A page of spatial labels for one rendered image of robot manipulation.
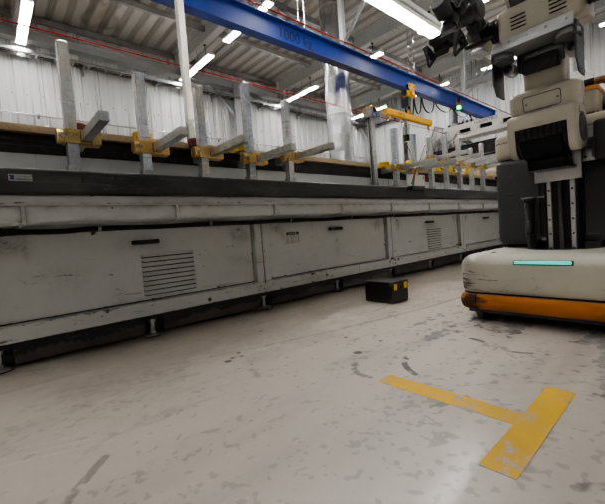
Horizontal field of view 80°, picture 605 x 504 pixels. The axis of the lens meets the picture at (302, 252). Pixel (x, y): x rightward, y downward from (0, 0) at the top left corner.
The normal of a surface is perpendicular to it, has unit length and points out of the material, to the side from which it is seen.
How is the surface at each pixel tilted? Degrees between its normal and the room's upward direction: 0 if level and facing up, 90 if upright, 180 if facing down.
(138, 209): 90
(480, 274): 90
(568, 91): 98
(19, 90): 90
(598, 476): 0
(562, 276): 90
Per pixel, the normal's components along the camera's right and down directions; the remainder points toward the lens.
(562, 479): -0.07, -1.00
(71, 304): 0.66, 0.00
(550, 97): -0.73, 0.23
